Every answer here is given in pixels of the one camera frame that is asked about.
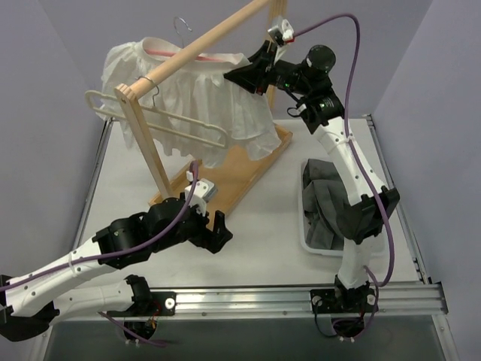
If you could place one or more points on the grey pleated skirt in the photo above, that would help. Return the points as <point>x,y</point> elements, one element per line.
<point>327,207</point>

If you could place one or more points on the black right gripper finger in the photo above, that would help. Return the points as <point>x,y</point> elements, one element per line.
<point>252,77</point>
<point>265,55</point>

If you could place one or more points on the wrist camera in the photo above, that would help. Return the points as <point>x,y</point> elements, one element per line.
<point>200,191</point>
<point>281,31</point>

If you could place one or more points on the white ruffled skirt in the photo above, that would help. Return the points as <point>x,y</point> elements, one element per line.
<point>198,90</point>

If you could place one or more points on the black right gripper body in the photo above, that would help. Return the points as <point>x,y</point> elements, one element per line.
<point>264,70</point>

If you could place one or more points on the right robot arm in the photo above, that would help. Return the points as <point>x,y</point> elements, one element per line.
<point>370,203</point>

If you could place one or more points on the wooden clothes rack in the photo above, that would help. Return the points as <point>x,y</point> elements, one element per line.
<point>232,170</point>

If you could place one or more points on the cream hanger with metal hook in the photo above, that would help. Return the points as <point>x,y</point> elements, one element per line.
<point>172,131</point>

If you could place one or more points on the white perforated plastic basket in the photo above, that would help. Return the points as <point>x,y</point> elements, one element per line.
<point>312,225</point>

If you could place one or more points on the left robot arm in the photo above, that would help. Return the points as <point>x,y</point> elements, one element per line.
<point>32,303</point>

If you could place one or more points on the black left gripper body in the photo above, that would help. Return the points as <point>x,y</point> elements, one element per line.
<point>210,233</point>

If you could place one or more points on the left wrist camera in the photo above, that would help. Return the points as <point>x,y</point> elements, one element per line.
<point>200,191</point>

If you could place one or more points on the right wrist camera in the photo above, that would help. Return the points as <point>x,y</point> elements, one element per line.
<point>281,31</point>

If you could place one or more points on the aluminium mounting rail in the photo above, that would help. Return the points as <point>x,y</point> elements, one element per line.
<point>399,299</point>

